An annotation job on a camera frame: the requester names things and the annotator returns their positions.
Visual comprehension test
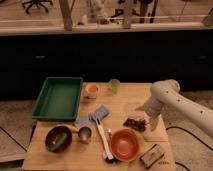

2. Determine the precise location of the green plastic tray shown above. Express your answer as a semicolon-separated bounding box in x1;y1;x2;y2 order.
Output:
32;77;83;121

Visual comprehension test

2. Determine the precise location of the dark purple grapes bunch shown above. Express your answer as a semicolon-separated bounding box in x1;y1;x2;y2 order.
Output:
123;118;146;132

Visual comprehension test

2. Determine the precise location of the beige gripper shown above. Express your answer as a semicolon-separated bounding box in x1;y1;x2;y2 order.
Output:
135;97;164;131

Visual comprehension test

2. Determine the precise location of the small metal cup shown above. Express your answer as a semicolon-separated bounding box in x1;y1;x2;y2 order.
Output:
78;127;92;144

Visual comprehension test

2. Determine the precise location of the grey blue cloth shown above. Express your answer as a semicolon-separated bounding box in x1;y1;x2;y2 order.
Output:
74;116;91;129

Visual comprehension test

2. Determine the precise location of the dark brown bowl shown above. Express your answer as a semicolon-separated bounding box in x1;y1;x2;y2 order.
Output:
45;126;72;153

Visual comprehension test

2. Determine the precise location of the wooden brown box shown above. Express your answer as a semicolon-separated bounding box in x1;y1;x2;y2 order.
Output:
139;144;164;169

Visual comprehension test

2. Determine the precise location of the orange bowl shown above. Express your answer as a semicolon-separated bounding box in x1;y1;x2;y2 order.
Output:
109;129;140;162

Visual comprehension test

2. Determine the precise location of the blue white spatula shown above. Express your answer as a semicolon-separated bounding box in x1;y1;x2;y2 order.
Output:
90;105;113;160

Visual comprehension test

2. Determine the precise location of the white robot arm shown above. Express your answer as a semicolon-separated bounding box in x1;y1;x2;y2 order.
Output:
137;79;213;138

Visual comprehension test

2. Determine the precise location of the green translucent cup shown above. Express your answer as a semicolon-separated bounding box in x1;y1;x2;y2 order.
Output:
108;79;120;94

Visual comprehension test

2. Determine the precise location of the black office chair base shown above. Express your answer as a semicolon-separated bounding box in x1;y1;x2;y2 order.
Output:
22;0;53;14

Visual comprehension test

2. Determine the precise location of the green cucumber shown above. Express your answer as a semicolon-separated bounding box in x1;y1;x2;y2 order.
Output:
48;133;68;152

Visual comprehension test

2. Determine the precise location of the yellow banana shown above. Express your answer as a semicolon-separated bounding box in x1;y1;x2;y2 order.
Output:
67;125;79;133

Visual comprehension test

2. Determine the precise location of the black cable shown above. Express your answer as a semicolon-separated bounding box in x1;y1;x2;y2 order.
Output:
165;125;213;151

